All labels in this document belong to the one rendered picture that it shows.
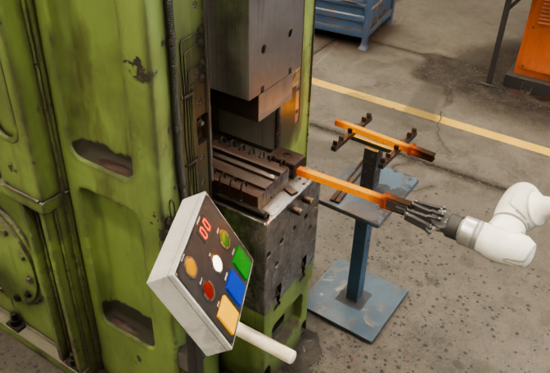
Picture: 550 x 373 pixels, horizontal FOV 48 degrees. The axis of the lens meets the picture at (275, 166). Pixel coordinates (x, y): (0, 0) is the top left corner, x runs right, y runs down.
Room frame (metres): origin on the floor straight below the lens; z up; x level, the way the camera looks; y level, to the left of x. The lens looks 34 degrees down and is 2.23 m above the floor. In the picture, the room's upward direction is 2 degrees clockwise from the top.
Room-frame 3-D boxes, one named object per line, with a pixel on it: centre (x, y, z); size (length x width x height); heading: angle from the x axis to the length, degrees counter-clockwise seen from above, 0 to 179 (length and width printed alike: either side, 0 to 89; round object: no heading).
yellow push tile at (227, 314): (1.11, 0.11, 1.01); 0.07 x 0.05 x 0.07; 173
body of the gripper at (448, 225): (1.45, -0.52, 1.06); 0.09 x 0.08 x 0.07; 58
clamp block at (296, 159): (1.93, -0.04, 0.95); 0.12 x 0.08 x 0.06; 58
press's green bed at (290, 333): (1.91, 0.16, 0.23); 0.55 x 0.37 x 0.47; 58
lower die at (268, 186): (1.86, 0.18, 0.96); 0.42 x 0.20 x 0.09; 58
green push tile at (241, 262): (1.31, 0.09, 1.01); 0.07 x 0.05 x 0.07; 173
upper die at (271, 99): (1.86, 0.18, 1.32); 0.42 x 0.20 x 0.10; 58
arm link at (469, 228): (1.41, -0.58, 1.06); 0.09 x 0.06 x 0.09; 148
